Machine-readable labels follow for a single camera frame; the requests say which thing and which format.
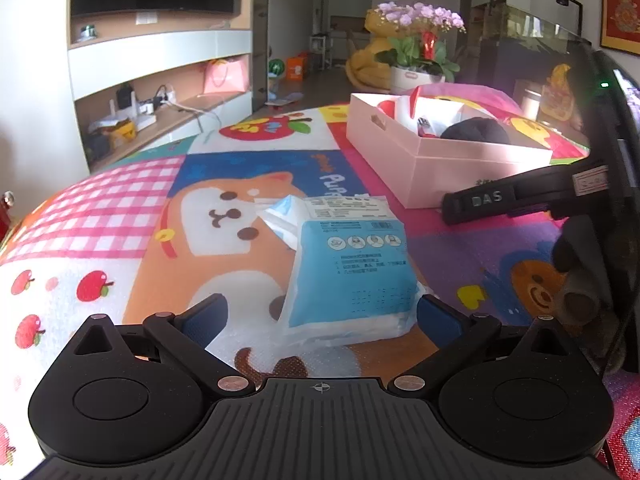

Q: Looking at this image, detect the blue white mask package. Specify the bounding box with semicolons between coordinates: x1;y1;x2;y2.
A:
259;195;424;347

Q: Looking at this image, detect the black plush cat toy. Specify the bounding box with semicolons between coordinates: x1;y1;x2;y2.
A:
440;117;511;144

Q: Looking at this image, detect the white red toy rocket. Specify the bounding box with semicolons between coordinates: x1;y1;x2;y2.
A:
376;86;434;138

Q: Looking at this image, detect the brown gloved hand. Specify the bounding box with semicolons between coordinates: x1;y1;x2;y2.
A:
552;216;620;359

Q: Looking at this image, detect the glass fish tank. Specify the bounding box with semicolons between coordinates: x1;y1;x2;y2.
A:
480;0;584;52

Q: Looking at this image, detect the pink cardboard box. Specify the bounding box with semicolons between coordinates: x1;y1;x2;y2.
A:
346;93;552;209

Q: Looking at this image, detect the purple orchid flower pot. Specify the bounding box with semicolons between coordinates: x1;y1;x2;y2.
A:
374;2;465;94

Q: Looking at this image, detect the white TV cabinet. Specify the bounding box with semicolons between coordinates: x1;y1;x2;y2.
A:
67;0;253;171

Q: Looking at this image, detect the yellow bear plush chair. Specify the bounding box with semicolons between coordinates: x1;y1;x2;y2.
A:
345;9;398;93

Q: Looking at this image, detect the pink gift bag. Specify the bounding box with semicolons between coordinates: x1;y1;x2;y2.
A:
203;56;250;94

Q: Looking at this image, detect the watermelon ball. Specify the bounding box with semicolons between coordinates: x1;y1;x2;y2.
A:
268;58;286;78

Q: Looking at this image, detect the orange paper bag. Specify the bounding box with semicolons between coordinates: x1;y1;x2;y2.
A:
285;55;307;81

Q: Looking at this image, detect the red framed wall picture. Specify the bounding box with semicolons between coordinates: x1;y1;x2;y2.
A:
601;0;640;55

